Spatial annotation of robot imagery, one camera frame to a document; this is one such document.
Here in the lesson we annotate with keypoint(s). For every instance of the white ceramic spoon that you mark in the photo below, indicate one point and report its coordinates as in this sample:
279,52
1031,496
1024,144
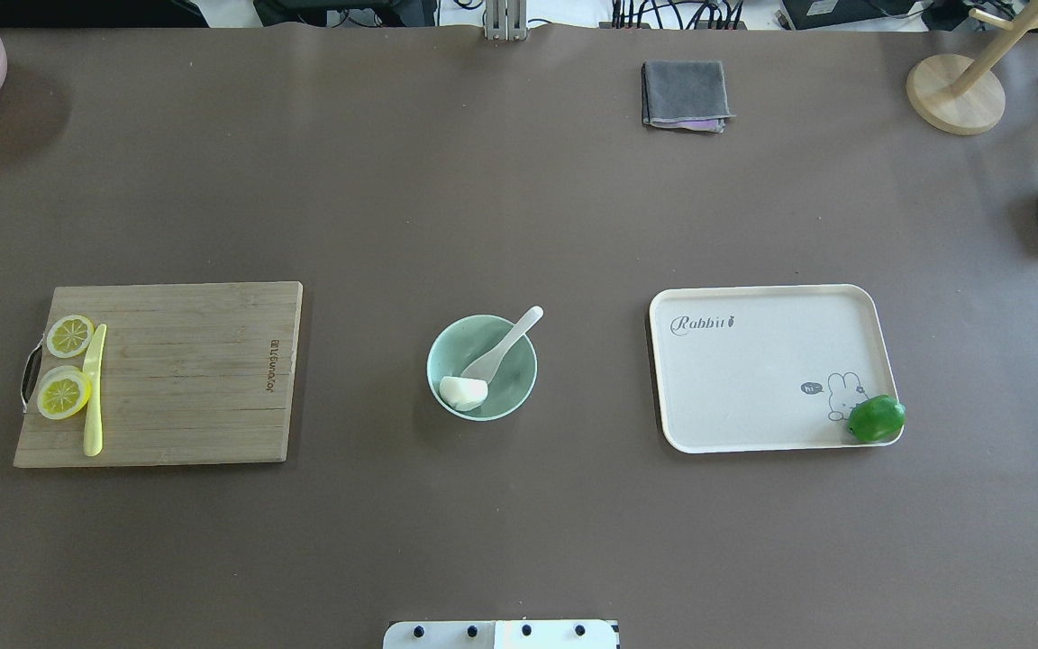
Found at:
486,366

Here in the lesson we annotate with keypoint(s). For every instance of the white steamed bun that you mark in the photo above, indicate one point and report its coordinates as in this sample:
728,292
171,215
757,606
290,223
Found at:
463,394

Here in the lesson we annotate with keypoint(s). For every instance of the mint green bowl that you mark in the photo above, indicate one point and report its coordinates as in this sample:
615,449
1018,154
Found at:
466,339

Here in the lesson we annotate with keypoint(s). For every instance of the cream rabbit tray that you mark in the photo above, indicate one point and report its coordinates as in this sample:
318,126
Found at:
751,369

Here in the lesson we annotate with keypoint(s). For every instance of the grey folded cloth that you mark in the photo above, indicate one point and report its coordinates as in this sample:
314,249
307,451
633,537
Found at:
685,94

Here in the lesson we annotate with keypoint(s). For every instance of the bamboo cutting board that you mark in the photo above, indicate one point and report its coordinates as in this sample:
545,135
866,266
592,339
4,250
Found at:
190,374

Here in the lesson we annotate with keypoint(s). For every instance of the green lime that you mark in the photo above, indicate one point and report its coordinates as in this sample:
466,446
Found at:
878,419

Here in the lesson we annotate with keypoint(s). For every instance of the yellow plastic knife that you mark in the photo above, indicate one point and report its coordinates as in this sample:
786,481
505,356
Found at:
93,435

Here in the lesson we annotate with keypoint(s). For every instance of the upper lemon slice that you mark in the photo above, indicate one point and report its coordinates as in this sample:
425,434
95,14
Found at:
69,336

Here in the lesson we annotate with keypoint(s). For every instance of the lemon slice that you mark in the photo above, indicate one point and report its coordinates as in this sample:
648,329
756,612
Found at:
63,392
69,336

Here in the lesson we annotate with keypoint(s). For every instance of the lower lemon slice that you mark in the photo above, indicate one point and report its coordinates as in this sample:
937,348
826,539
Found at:
63,392

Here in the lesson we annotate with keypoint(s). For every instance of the wooden mug tree stand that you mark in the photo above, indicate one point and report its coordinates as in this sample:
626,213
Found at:
961,95

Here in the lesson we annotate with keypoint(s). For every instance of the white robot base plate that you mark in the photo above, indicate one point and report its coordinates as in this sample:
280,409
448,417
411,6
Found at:
517,633

